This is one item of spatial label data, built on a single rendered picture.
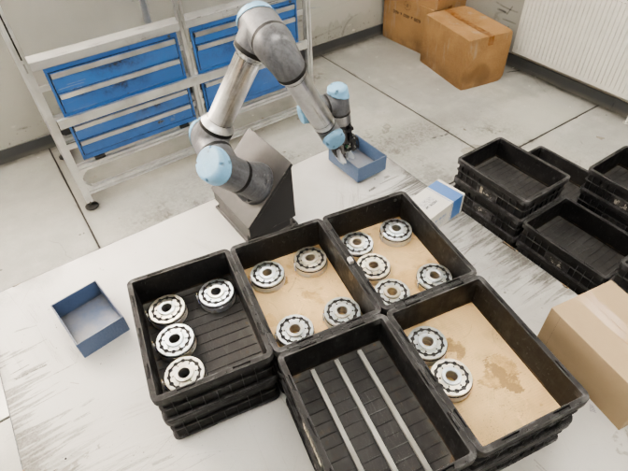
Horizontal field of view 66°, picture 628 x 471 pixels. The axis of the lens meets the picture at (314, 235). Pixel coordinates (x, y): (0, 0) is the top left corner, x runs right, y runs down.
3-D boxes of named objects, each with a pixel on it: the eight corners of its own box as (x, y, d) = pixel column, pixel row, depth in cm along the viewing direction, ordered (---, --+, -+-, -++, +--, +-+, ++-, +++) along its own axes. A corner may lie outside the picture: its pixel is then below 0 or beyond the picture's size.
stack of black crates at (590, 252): (503, 273, 234) (521, 221, 210) (543, 247, 245) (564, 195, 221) (577, 330, 210) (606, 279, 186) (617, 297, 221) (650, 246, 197)
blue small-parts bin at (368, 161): (328, 159, 208) (328, 146, 203) (355, 147, 214) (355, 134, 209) (357, 182, 196) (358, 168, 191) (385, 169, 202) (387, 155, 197)
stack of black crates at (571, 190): (493, 197, 273) (504, 164, 256) (529, 178, 284) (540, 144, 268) (555, 238, 249) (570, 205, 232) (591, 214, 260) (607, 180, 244)
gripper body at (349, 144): (344, 157, 187) (340, 132, 178) (331, 147, 192) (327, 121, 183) (360, 149, 189) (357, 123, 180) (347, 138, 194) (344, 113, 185)
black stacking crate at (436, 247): (321, 243, 160) (321, 218, 152) (400, 216, 168) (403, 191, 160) (381, 336, 134) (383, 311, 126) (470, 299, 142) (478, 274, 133)
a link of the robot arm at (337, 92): (321, 85, 172) (342, 77, 174) (324, 111, 180) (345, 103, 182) (330, 95, 167) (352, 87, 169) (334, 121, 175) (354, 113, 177)
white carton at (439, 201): (435, 196, 191) (438, 178, 185) (461, 211, 184) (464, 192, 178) (402, 221, 182) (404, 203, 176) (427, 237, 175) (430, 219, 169)
